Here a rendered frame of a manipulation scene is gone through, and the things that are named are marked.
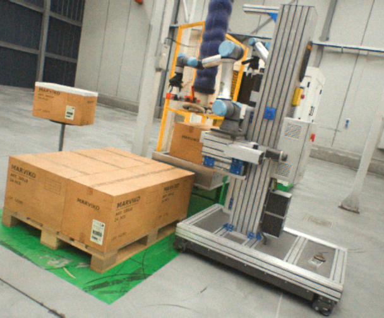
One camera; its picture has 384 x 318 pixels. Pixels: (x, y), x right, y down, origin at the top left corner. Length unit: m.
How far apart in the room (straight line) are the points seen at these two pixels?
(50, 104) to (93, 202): 2.27
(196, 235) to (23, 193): 1.33
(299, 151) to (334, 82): 9.37
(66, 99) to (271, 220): 2.73
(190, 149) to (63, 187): 1.40
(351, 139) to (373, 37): 3.05
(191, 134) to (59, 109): 1.71
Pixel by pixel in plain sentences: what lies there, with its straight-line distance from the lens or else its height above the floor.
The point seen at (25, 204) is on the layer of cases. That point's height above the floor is 0.23.
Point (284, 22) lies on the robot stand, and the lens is 2.83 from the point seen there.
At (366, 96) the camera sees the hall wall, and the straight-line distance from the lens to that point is 11.89.
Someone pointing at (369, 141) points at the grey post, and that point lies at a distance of 5.80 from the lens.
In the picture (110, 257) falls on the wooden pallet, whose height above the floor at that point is 0.09.
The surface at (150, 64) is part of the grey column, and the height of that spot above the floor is 1.50.
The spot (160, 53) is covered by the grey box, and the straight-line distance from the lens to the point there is 4.34.
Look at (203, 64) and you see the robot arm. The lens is 2.90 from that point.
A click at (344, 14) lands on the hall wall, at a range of 12.35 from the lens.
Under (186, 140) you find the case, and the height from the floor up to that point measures 0.80.
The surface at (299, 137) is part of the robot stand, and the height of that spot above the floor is 1.11.
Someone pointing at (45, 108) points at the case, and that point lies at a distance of 4.47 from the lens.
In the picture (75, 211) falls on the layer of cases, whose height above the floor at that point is 0.34.
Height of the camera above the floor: 1.27
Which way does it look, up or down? 11 degrees down
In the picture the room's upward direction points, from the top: 12 degrees clockwise
